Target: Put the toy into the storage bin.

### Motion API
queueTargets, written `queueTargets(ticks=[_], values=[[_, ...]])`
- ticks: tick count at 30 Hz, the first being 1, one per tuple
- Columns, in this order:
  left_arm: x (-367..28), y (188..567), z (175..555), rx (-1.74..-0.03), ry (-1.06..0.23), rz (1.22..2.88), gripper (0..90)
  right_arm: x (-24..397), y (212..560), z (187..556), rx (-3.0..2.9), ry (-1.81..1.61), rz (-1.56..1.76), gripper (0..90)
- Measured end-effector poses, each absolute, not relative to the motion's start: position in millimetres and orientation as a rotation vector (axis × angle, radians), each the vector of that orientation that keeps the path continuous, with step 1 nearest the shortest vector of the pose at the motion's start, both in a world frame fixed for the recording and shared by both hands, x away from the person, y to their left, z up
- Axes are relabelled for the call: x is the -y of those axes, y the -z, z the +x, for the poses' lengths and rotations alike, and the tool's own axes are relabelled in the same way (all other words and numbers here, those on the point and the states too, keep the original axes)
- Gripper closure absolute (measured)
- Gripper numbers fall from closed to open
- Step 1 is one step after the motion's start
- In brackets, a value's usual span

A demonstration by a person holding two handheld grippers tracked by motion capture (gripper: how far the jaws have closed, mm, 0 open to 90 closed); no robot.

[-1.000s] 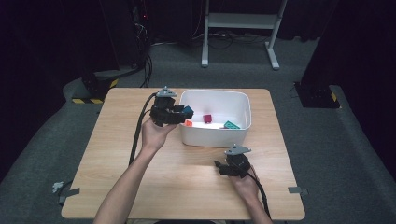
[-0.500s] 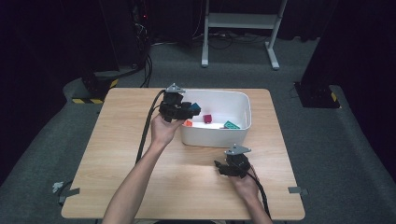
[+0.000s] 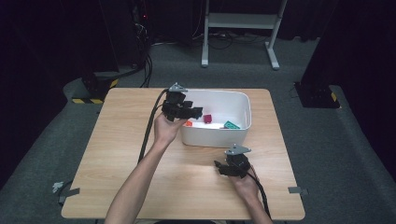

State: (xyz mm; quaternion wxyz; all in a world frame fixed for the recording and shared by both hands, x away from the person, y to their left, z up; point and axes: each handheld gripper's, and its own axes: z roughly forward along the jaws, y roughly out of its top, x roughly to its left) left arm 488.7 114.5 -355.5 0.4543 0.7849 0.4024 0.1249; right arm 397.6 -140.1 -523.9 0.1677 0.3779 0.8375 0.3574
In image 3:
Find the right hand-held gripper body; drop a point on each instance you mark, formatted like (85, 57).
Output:
(238, 165)

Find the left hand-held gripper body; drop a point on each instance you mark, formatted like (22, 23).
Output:
(174, 107)

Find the red toy block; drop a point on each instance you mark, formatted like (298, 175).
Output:
(207, 118)

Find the orange toy block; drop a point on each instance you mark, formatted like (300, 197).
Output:
(188, 123)

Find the white plastic bin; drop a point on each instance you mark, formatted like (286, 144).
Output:
(214, 138)

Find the long teal toy block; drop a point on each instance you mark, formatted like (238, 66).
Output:
(232, 125)

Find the person's right hand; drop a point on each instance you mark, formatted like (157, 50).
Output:
(247, 186)

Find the person's left hand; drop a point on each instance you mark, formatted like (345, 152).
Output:
(166, 130)

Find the grey tape strip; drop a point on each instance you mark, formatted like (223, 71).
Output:
(298, 190)
(69, 193)

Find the black stand base striped tape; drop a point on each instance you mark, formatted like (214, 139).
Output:
(316, 96)
(96, 88)

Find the dark equipment rack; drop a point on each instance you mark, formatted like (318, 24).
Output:
(137, 31)

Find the white crumpled tape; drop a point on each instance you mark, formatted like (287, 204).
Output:
(57, 186)

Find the white metal stand frame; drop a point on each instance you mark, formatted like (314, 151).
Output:
(205, 37)

